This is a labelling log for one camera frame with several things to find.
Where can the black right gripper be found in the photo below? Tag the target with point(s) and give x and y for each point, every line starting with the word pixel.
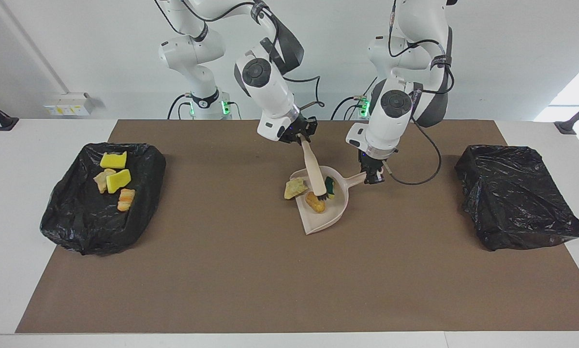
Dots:
pixel 295 129

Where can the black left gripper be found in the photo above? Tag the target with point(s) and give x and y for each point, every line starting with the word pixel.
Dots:
pixel 372 163

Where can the beige hand brush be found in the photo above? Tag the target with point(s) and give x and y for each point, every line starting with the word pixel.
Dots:
pixel 314 171

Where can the small yellow green sponge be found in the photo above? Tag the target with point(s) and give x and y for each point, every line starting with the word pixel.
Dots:
pixel 330 187

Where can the beige plastic dustpan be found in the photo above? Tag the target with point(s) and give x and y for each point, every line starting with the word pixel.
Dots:
pixel 333 212

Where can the striped croissant pastry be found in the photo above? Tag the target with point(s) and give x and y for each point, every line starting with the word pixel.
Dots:
pixel 295 188

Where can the brown bread roll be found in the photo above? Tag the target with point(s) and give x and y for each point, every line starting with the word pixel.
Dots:
pixel 315 203

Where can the large pale bread lump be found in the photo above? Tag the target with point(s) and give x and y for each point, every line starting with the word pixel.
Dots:
pixel 126 200

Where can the wedge yellow sponge piece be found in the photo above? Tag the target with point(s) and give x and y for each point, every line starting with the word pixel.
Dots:
pixel 118 180

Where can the notched yellow sponge piece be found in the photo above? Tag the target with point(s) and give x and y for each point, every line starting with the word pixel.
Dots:
pixel 112 161

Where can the small pale bread chunk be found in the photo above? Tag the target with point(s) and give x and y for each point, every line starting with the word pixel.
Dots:
pixel 100 180

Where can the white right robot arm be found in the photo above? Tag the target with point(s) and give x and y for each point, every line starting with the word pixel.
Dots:
pixel 270 92

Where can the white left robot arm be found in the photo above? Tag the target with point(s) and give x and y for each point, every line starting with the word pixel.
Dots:
pixel 391 116

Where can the black bag lined bin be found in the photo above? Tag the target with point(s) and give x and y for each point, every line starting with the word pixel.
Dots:
pixel 86 222
pixel 516 198

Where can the brown table mat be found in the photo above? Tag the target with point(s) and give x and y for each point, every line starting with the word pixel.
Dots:
pixel 289 299

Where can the white wall socket box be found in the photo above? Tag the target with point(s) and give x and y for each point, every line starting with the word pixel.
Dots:
pixel 66 105

